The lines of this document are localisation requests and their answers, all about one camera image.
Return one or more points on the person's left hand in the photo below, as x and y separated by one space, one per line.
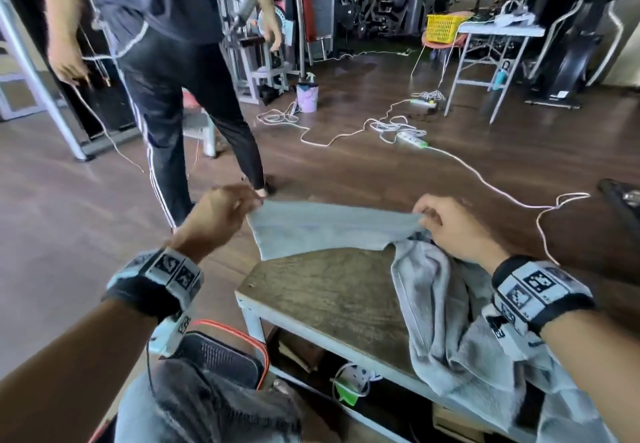
215 217

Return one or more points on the black perforated platform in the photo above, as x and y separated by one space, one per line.
622 202

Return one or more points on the grey weight machine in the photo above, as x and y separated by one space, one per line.
255 57

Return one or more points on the orange chair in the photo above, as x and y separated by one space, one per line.
440 47

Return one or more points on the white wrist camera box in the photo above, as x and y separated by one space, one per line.
167 335
510 332

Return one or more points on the person's right hand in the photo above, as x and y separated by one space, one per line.
460 232

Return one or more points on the white headset device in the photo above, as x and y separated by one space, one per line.
515 17

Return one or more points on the black wristband with marker tags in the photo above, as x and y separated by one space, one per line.
160 277
540 287

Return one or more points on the blue water bottle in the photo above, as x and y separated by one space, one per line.
500 77

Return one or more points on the white folding table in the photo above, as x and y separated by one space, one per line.
500 30

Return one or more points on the person's right forearm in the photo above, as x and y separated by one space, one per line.
595 372

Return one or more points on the white green power strip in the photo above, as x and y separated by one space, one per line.
423 103
412 138

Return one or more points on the grey towel striped border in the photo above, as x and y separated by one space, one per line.
320 227

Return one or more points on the black elliptical trainer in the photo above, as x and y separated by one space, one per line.
575 57

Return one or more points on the heap of grey towels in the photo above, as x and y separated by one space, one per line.
450 317

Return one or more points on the row of black gym machines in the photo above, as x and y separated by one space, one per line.
380 2

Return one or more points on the low wooden table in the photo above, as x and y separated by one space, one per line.
252 320

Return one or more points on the black basket orange rim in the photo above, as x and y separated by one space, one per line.
220 357

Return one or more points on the plain cardboard box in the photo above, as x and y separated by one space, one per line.
455 422

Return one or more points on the person's left forearm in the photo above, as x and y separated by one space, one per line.
75 377

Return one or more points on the cardboard box with label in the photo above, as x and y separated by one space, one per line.
300 352

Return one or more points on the yellow plastic crate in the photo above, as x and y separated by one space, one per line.
447 27

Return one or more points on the purple waste bin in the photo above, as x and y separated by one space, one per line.
307 98

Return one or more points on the white green socket adapter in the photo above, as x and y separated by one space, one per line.
350 382

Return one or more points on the person's left leg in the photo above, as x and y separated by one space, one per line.
210 407

